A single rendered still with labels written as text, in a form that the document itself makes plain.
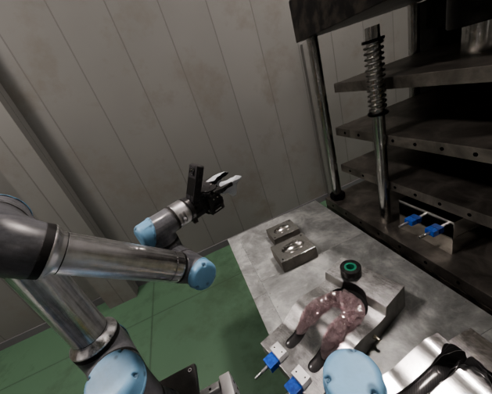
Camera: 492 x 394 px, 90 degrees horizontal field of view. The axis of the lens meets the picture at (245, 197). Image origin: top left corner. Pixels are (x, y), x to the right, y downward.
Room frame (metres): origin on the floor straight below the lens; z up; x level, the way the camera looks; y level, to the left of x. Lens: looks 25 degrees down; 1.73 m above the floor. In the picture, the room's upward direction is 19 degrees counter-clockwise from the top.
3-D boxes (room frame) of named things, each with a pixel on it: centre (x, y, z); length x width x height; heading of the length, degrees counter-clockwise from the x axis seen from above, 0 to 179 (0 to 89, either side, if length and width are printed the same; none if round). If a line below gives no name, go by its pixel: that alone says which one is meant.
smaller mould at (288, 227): (1.26, -0.15, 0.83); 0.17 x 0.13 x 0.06; 99
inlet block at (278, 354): (0.53, 0.11, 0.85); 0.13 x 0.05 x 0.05; 116
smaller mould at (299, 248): (1.05, -0.15, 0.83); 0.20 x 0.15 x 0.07; 99
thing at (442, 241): (0.93, -1.00, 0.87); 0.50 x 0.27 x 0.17; 99
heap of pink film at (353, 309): (0.60, -0.15, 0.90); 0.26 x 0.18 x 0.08; 116
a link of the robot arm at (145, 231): (0.63, 0.26, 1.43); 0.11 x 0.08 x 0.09; 126
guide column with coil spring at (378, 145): (1.10, -0.71, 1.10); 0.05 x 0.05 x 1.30
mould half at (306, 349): (0.60, -0.15, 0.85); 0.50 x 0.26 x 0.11; 116
